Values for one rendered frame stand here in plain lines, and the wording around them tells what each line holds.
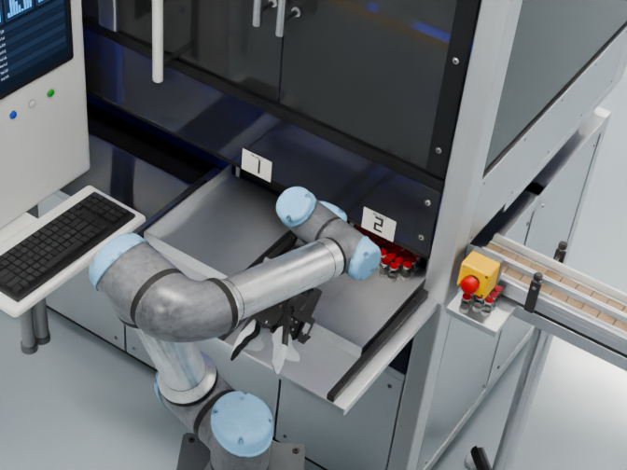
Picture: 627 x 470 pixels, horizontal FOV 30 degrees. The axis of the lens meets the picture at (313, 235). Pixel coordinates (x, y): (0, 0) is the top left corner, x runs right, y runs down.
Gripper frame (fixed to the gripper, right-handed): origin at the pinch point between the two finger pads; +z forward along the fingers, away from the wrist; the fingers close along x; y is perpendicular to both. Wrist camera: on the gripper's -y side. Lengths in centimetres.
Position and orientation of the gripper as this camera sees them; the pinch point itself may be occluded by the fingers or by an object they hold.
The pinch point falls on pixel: (249, 366)
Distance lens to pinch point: 224.8
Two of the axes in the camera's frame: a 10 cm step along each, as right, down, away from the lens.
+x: -6.2, -0.9, 7.8
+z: -4.1, 8.8, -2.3
